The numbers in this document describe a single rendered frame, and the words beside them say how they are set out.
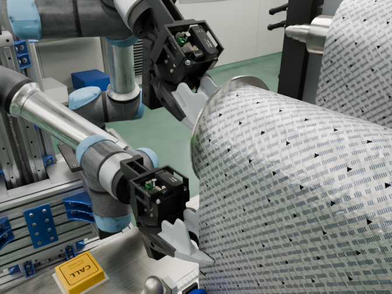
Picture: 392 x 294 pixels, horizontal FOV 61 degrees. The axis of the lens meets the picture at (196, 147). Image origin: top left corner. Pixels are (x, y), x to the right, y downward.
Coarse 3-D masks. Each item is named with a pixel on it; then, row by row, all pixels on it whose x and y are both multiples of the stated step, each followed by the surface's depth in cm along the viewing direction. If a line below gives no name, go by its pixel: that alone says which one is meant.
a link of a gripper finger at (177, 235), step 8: (168, 224) 46; (176, 224) 44; (184, 224) 43; (160, 232) 48; (168, 232) 47; (176, 232) 45; (184, 232) 43; (168, 240) 46; (176, 240) 46; (184, 240) 44; (176, 248) 45; (184, 248) 45; (192, 248) 44; (176, 256) 45; (184, 256) 44; (192, 256) 44; (200, 256) 44; (208, 256) 44; (208, 264) 43
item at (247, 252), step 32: (224, 224) 39; (256, 224) 35; (224, 256) 41; (256, 256) 36; (288, 256) 33; (224, 288) 44; (256, 288) 38; (288, 288) 34; (320, 288) 31; (352, 288) 28
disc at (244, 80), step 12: (228, 84) 38; (240, 84) 39; (252, 84) 40; (264, 84) 42; (216, 96) 37; (204, 108) 37; (204, 120) 37; (192, 132) 37; (192, 144) 38; (192, 156) 38; (192, 168) 39
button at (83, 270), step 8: (80, 256) 67; (88, 256) 67; (64, 264) 65; (72, 264) 65; (80, 264) 65; (88, 264) 65; (96, 264) 65; (56, 272) 65; (64, 272) 64; (72, 272) 64; (80, 272) 64; (88, 272) 64; (96, 272) 64; (64, 280) 62; (72, 280) 62; (80, 280) 62; (88, 280) 62; (96, 280) 64; (64, 288) 63; (72, 288) 61; (80, 288) 62
